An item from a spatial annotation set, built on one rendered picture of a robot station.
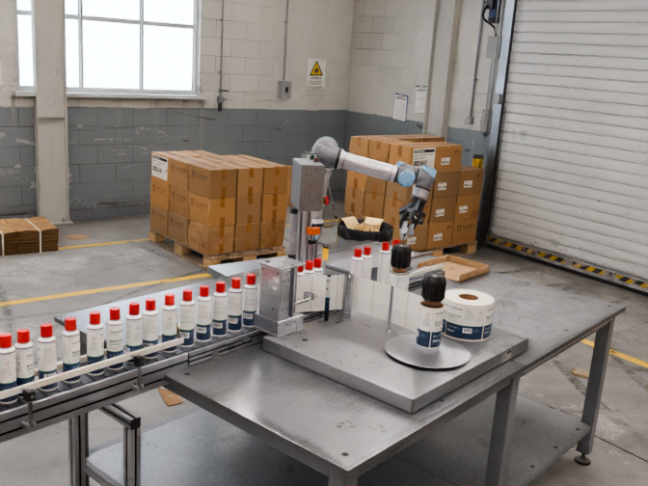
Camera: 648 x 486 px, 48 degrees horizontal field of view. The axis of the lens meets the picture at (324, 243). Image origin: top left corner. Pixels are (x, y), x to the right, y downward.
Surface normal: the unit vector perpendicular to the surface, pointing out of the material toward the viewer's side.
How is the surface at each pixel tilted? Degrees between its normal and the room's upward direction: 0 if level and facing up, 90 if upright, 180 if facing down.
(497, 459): 90
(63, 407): 90
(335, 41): 90
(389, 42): 90
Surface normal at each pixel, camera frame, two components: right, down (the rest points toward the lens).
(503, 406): -0.66, 0.15
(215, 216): 0.59, 0.23
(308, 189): 0.24, 0.25
